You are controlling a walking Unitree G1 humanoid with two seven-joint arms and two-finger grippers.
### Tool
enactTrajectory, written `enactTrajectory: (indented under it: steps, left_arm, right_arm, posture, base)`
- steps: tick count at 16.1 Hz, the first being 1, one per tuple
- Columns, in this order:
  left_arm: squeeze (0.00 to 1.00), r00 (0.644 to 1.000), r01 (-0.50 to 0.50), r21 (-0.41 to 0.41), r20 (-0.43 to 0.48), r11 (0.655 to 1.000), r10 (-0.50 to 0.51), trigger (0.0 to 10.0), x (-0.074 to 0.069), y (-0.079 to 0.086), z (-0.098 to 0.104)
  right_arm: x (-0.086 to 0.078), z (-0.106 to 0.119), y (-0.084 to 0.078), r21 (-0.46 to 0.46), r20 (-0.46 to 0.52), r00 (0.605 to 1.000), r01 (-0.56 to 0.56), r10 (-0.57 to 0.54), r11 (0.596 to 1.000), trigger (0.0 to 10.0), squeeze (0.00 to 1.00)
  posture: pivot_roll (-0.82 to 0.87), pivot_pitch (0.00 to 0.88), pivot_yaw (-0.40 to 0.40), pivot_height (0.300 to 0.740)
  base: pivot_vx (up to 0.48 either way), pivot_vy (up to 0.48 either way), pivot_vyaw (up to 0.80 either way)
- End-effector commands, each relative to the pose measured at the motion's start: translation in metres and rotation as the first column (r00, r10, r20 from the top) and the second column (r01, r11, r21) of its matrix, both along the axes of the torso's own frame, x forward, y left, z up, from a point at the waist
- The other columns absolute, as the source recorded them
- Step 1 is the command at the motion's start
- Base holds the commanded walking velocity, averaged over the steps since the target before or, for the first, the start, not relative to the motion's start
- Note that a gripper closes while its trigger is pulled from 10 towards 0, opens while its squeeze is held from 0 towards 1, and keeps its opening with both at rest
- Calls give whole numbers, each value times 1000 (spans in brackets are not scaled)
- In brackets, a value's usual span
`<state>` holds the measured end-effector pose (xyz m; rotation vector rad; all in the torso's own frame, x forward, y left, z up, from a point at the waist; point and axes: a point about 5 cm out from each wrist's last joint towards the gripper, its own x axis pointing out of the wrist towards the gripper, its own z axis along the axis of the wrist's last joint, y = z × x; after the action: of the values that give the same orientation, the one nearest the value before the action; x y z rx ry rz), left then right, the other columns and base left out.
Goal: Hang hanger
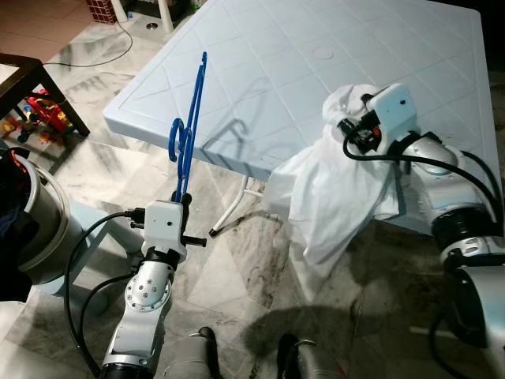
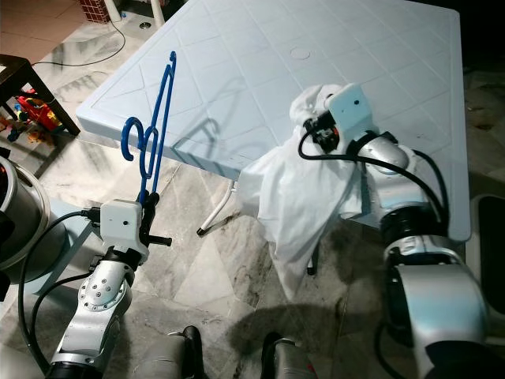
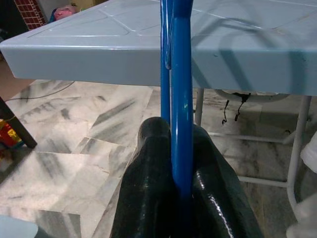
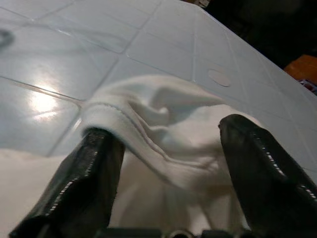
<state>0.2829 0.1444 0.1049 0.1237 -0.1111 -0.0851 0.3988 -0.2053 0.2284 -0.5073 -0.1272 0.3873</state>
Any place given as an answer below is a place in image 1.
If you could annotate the blue plastic hanger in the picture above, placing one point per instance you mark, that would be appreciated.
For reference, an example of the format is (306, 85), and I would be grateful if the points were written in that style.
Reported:
(184, 178)

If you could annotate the navy blue garment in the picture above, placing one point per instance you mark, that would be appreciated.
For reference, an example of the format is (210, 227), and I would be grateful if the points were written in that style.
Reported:
(12, 237)

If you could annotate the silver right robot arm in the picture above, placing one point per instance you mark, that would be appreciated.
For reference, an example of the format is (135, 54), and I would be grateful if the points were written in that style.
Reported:
(481, 304)

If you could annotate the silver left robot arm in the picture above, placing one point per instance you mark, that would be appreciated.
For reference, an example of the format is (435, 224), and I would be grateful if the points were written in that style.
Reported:
(150, 292)

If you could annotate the light blue folding table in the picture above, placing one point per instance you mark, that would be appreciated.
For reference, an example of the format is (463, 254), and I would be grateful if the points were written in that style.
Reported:
(300, 47)

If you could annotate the grey robot left leg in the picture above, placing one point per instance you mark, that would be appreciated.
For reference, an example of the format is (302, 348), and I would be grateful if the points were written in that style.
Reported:
(189, 359)

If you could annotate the colourful plastic toy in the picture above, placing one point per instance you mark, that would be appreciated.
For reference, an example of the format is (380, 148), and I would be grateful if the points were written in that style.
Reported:
(47, 114)

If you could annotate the white plastic stool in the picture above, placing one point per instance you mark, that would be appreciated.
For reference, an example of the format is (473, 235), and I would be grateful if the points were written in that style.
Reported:
(165, 16)

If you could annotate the dark wooden side table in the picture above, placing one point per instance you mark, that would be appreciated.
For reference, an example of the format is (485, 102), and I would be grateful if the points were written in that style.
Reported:
(31, 63)

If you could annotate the red lattice basket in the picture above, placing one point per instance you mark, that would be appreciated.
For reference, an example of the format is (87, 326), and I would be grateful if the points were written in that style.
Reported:
(101, 9)

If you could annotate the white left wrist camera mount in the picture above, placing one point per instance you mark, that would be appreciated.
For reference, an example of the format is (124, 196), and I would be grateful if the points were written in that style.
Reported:
(166, 229)

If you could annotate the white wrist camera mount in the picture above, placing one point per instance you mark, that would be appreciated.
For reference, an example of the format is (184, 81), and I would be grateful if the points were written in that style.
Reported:
(394, 114)
(166, 229)

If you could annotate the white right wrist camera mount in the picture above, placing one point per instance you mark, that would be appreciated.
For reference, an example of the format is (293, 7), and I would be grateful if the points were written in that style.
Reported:
(394, 114)

